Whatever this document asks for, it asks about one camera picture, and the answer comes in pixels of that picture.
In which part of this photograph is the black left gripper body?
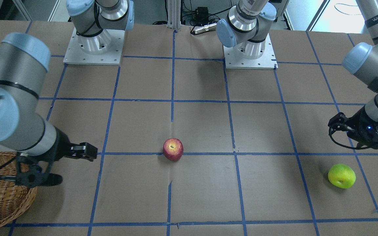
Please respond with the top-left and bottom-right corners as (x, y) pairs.
(327, 108), (378, 149)

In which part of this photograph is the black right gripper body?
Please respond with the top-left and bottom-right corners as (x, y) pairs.
(0, 128), (72, 188)

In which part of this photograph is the green apple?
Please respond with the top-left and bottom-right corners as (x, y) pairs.
(327, 163), (356, 189)

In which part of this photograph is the red apple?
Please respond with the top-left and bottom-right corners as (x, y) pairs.
(162, 138), (184, 162)

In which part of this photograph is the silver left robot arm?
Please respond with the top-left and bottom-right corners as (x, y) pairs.
(327, 0), (378, 150)

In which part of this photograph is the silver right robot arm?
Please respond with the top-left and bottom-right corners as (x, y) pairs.
(0, 0), (98, 188)

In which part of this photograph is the woven wicker basket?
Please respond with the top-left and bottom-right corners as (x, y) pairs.
(0, 151), (38, 234)

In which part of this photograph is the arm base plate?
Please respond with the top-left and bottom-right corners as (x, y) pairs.
(222, 34), (279, 70)
(63, 29), (126, 66)

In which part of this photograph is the aluminium frame post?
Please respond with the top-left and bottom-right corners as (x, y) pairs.
(166, 0), (182, 32)

